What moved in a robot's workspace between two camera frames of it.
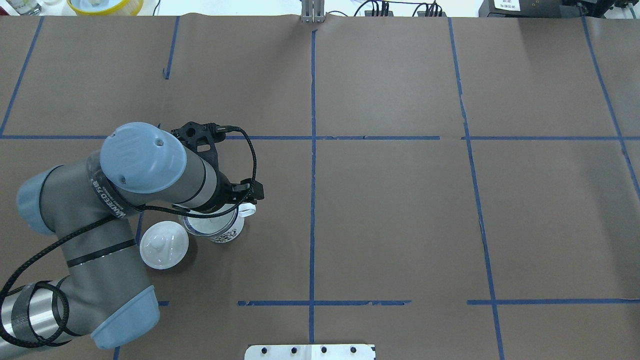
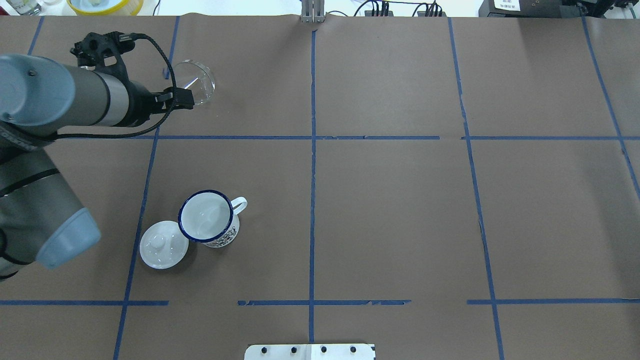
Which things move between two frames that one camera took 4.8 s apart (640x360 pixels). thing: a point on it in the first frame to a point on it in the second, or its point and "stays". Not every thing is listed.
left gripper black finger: [256, 190] to [177, 98]
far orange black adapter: [369, 13] stays
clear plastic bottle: [26, 7] stays
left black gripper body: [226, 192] to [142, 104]
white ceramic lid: [163, 245] stays
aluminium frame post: [313, 11] stays
